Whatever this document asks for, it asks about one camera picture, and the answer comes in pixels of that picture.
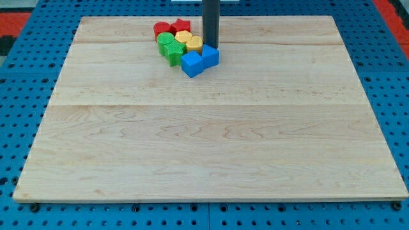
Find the blue cube block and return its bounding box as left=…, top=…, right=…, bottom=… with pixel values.
left=181, top=50, right=205, bottom=78

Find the blue triangle block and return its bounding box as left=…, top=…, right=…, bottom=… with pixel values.
left=201, top=44, right=220, bottom=68

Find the yellow heart block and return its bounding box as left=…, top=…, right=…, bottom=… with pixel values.
left=186, top=36, right=203, bottom=55

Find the green star block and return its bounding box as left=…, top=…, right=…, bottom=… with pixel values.
left=164, top=40, right=187, bottom=66

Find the light wooden board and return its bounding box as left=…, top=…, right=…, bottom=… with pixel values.
left=13, top=16, right=408, bottom=203

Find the yellow pentagon block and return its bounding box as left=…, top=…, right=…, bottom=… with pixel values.
left=174, top=30, right=193, bottom=43

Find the green cylinder block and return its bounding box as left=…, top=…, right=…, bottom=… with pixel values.
left=157, top=32, right=174, bottom=56

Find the red star block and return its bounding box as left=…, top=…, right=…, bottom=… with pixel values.
left=171, top=18, right=191, bottom=35

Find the red cylinder block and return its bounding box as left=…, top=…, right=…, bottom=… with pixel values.
left=153, top=21, right=175, bottom=40

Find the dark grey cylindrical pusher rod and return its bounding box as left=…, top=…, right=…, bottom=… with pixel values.
left=202, top=0, right=220, bottom=49

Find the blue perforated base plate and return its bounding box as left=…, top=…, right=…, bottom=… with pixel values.
left=1, top=1, right=408, bottom=229

